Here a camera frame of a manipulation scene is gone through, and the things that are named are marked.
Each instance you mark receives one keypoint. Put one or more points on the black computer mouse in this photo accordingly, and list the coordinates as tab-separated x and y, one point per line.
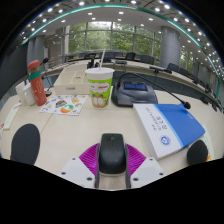
112	155

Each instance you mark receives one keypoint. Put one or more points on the black mouse pad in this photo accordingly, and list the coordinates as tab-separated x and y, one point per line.
25	143

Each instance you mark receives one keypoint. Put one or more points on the green paper cup with straw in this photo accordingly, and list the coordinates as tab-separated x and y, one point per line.
100	90

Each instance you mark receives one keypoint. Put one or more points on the dark office chairs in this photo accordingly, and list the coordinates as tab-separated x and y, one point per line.
146	59

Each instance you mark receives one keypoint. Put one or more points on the colourful sticker sheet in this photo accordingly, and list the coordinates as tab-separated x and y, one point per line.
63	105

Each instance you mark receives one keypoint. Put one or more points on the red drink bottle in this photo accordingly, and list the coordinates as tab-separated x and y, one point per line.
38	88

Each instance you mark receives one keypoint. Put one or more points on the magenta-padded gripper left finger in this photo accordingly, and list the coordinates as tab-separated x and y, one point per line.
76	170

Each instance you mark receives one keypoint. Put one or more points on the blue and white book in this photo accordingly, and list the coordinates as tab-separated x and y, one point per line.
166	128

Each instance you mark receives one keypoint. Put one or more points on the white lidded mug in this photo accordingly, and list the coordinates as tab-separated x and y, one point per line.
30	96

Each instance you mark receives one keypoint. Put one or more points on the ceiling lights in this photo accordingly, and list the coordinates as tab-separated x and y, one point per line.
133	2

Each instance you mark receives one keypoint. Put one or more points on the black gooseneck microphone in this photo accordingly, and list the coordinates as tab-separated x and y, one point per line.
44	61

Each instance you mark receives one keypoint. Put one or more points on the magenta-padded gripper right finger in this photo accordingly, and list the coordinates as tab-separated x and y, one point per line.
146	170

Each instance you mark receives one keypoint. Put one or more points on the white paper sheet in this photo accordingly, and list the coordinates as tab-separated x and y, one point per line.
208	140

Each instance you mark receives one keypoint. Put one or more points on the black conference microphone unit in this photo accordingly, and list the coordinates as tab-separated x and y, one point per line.
135	95

